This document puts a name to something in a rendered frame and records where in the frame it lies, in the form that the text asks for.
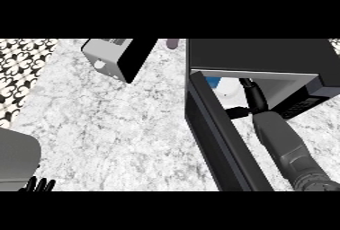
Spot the grey and black toaster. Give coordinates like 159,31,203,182
81,38,159,84

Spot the dark grey microwave door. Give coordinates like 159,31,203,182
183,70,276,192

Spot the black microwave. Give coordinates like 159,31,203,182
186,38,340,120

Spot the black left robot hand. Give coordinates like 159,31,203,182
17,176,57,192

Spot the purple grey bottle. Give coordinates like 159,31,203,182
165,38,180,50

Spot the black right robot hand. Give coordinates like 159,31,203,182
224,77,268,119

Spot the white milk carton blue top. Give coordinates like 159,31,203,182
203,76,246,111

